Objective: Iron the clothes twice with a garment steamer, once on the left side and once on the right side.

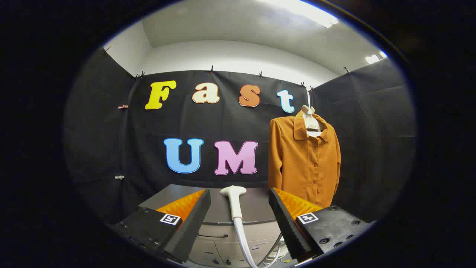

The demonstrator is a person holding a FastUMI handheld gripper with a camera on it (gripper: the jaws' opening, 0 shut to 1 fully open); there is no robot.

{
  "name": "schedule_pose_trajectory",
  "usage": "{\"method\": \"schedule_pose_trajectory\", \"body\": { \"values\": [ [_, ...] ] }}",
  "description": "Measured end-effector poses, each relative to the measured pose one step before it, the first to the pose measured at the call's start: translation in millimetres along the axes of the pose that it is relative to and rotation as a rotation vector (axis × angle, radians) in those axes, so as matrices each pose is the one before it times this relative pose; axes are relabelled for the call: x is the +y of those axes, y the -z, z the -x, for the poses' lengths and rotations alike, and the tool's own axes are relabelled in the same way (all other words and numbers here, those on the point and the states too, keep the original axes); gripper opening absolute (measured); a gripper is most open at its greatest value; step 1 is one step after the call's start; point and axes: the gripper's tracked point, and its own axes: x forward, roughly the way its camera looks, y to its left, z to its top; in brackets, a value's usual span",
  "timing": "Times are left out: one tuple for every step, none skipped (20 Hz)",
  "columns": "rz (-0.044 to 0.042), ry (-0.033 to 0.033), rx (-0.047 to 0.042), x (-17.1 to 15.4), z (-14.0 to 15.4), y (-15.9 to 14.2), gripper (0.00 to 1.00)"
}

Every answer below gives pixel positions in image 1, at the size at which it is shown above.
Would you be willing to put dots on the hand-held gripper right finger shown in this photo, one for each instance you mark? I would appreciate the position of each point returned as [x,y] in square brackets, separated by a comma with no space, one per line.
[286,223]

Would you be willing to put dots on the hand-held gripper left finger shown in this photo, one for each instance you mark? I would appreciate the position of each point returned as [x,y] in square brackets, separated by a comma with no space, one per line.
[193,223]

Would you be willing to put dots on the white garment steamer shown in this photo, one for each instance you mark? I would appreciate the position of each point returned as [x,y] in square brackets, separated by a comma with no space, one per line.
[234,203]

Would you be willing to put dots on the orange button shirt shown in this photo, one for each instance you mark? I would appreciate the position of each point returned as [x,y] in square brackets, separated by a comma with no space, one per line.
[301,167]

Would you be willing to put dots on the small ceiling light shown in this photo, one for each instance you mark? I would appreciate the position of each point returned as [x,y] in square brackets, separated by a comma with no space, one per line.
[373,57]

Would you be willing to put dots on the long ceiling light panel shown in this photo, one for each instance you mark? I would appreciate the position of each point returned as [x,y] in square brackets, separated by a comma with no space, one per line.
[308,13]

